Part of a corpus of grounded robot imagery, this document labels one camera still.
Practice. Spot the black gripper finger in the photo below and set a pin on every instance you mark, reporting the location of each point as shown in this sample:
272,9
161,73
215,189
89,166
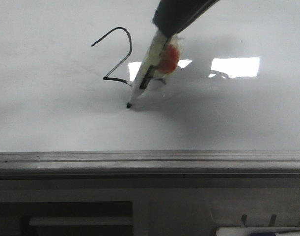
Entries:
173,16

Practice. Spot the red magnet taped to marker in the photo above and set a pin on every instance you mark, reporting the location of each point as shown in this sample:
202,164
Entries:
169,59

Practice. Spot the white black whiteboard marker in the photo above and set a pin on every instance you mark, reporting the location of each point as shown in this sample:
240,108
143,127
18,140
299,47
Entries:
148,66

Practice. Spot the white glossy whiteboard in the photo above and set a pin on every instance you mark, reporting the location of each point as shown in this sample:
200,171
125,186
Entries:
239,88

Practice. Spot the dark metal hook left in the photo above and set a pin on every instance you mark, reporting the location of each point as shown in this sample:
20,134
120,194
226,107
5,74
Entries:
243,220

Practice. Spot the dark metal hook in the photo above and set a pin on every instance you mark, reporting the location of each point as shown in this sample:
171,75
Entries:
243,220
272,220

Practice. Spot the dark metal hook middle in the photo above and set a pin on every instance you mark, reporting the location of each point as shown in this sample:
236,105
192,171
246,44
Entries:
272,220

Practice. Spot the white bar in dark opening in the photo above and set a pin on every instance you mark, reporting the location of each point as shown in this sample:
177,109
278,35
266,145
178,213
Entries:
80,221

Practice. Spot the white object bottom right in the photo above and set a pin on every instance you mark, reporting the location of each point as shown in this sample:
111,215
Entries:
258,231

